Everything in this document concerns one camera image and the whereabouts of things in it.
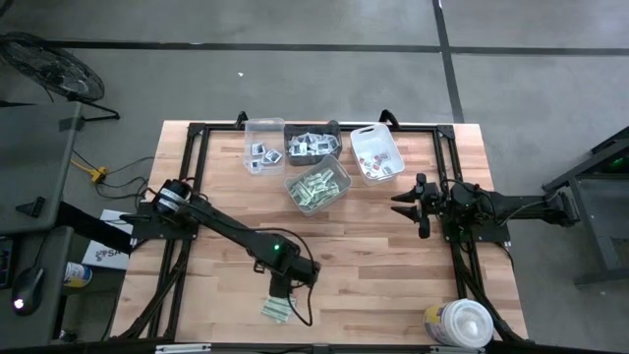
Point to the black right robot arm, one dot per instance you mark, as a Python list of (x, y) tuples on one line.
[(516, 206)]

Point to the dark grey plastic bin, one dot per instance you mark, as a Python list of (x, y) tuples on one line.
[(290, 159)]

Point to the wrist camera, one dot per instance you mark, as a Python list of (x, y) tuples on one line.
[(434, 201), (280, 288)]

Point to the black computer mouse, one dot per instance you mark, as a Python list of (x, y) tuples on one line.
[(29, 290)]

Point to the white cardboard box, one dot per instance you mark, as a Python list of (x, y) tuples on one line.
[(105, 255)]

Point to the black floor fan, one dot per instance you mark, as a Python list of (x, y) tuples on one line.
[(54, 69)]

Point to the light grey plastic bin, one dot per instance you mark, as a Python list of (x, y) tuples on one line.
[(339, 172)]

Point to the white plastic bin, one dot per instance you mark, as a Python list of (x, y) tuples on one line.
[(373, 140)]

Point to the blue-label alcohol pad packet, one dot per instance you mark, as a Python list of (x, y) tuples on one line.
[(258, 148), (254, 164), (271, 156)]

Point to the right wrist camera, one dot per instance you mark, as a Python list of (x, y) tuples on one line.
[(434, 201)]

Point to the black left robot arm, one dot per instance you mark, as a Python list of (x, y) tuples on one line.
[(226, 226)]

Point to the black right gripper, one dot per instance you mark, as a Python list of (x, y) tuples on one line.
[(422, 206)]

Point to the silver aluminium bracket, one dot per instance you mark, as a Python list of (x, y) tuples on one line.
[(183, 348), (457, 350)]

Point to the black desk clamp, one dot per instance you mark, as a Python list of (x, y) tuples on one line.
[(30, 207)]

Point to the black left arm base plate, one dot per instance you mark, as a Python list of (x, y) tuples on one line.
[(147, 231)]

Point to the disinfectant wipes canister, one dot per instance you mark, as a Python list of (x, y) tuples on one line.
[(464, 324)]

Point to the small white yellow canister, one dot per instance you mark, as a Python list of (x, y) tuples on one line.
[(77, 275)]

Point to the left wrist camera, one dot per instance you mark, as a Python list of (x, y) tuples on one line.
[(280, 288)]

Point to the dark metal cart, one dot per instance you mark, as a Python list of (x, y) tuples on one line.
[(599, 236)]

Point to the yellow power plug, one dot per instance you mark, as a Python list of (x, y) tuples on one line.
[(99, 173)]

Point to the clear plastic bin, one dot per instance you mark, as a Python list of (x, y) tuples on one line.
[(265, 133)]

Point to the grey side desk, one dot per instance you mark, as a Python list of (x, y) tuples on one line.
[(34, 147)]

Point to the green-striped adhesive bandage packet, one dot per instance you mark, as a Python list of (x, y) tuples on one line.
[(290, 301), (275, 312), (308, 197), (314, 186), (301, 189), (328, 187)]

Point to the dark device on desk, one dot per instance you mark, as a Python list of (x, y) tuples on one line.
[(5, 263)]

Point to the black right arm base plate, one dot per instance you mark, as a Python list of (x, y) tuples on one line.
[(494, 235)]

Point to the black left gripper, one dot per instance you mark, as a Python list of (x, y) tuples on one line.
[(295, 270)]

